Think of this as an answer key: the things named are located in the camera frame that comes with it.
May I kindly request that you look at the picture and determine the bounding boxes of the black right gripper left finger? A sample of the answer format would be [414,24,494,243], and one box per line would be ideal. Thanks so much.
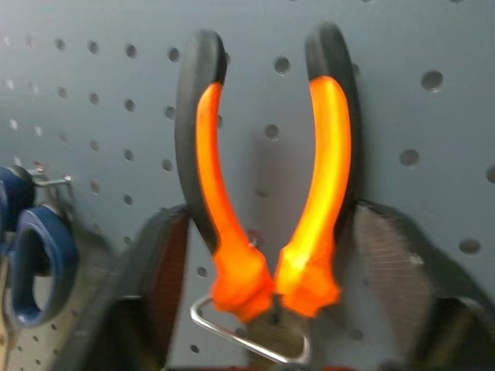
[72,203,217,371]

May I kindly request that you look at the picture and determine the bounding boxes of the silver wire peg hook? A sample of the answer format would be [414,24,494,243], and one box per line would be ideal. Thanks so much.
[13,156,74,206]

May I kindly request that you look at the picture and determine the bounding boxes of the blue handled scissors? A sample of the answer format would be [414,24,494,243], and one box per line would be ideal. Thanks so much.
[0,165,81,371]

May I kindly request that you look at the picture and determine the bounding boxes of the orange and black pliers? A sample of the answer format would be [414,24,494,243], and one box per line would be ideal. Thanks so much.
[174,23,364,366]

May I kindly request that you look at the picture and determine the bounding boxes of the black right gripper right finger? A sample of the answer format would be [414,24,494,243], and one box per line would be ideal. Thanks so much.
[309,199,495,371]

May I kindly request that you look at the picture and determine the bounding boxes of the grey pegboard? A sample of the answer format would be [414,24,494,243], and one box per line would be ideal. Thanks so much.
[0,0,495,371]

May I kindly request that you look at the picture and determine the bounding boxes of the silver wire loop hook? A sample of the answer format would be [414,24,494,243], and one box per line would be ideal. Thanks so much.
[189,295,312,366]

